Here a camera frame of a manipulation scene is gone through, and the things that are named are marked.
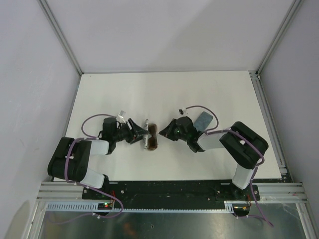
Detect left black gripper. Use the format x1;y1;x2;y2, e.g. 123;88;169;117
112;118;149;144

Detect newspaper print pouch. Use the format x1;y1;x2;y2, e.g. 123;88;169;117
143;119;152;150

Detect brown sunglasses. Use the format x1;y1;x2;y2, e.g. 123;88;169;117
148;123;158;151

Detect blue glasses case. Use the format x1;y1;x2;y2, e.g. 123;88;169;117
193;112;213;132

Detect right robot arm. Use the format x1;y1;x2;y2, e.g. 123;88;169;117
159;117;269;200

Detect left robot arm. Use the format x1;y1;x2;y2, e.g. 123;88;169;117
47;117;149;199

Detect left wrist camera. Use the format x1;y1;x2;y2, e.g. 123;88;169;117
116;111;127;124

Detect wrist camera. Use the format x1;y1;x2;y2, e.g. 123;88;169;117
178;107;189;115
116;111;127;124

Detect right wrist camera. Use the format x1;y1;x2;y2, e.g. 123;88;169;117
178;107;189;115

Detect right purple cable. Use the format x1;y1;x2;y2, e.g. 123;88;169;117
186;106;274;227

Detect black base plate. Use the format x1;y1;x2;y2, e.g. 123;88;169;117
82;179;261;210

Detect white cable duct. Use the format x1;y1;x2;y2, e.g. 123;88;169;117
44;201;236;214

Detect aluminium frame rail front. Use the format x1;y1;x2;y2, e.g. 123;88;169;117
37;181;307;202

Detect left aluminium corner post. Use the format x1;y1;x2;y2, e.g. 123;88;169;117
37;0;83;76

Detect aluminium corner post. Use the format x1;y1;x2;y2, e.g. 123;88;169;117
37;0;83;76
255;0;305;76

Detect right aluminium corner post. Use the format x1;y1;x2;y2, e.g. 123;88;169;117
255;0;305;76

